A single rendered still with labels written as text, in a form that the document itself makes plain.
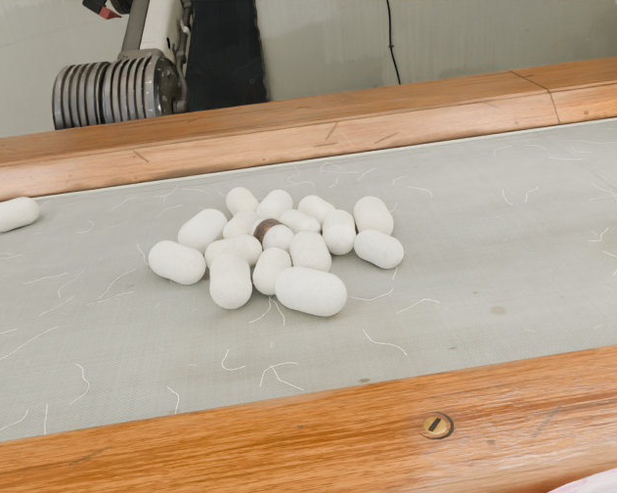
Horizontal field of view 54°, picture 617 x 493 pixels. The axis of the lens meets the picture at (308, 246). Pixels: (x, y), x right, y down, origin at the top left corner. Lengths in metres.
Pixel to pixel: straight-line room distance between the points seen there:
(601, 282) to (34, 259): 0.33
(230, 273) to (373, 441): 0.13
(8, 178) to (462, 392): 0.42
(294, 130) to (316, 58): 1.93
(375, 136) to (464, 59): 2.10
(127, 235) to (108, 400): 0.17
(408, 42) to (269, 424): 2.35
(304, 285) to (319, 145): 0.23
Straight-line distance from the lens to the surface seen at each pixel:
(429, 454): 0.20
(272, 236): 0.34
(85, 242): 0.43
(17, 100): 2.55
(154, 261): 0.34
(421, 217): 0.39
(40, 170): 0.54
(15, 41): 2.50
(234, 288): 0.30
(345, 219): 0.35
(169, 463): 0.21
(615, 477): 0.19
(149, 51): 0.78
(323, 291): 0.28
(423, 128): 0.52
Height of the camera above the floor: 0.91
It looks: 28 degrees down
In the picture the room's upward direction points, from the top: 7 degrees counter-clockwise
